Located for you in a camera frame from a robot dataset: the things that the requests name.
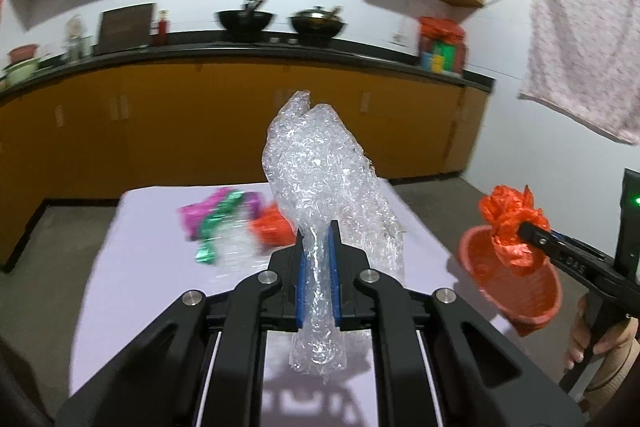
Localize green plastic bag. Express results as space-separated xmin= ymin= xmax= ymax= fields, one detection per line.
xmin=195 ymin=189 xmax=247 ymax=265

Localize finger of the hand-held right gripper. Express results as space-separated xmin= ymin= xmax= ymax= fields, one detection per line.
xmin=550 ymin=231 xmax=608 ymax=259
xmin=517 ymin=220 xmax=621 ymax=288

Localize person's right hand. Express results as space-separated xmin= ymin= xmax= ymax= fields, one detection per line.
xmin=564 ymin=295 xmax=640 ymax=370

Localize clear glass jar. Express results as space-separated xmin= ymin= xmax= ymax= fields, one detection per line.
xmin=65 ymin=14 xmax=94 ymax=62

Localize dark cutting board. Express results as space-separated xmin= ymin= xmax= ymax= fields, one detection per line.
xmin=95 ymin=3 xmax=156 ymax=56

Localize red bottle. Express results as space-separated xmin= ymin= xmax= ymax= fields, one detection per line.
xmin=154 ymin=9 xmax=171 ymax=47

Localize clear bubble wrap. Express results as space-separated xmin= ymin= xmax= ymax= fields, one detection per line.
xmin=261 ymin=89 xmax=406 ymax=383

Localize orange plastic basket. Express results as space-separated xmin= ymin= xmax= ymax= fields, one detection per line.
xmin=457 ymin=225 xmax=563 ymax=337

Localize black kitchen countertop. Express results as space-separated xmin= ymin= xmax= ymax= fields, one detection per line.
xmin=0 ymin=38 xmax=497 ymax=94

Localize red bowl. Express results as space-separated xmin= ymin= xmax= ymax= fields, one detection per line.
xmin=9 ymin=44 xmax=40 ymax=66

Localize red bag of colourful boxes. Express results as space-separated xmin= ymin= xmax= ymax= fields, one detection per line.
xmin=417 ymin=16 xmax=469 ymax=78

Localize orange plastic bag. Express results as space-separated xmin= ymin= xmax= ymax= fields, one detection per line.
xmin=250 ymin=202 xmax=297 ymax=251
xmin=478 ymin=184 xmax=552 ymax=277

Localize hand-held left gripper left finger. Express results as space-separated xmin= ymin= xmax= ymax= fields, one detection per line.
xmin=55 ymin=229 xmax=307 ymax=427

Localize pink plastic bag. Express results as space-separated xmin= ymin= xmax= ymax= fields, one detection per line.
xmin=180 ymin=188 xmax=263 ymax=242

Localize wooden base cabinets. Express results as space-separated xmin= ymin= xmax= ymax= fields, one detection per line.
xmin=0 ymin=57 xmax=490 ymax=273

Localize crumpled clear plastic film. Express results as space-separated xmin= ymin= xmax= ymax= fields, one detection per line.
xmin=212 ymin=224 xmax=266 ymax=270

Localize person's right forearm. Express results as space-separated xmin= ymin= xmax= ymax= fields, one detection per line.
xmin=582 ymin=319 xmax=640 ymax=427

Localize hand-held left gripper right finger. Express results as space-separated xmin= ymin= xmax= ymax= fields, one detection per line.
xmin=327 ymin=220 xmax=586 ymax=427

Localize pink patterned hanging towel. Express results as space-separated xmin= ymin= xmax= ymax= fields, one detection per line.
xmin=517 ymin=0 xmax=640 ymax=146

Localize black wok with lid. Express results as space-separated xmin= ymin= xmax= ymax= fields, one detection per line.
xmin=289 ymin=6 xmax=348 ymax=48

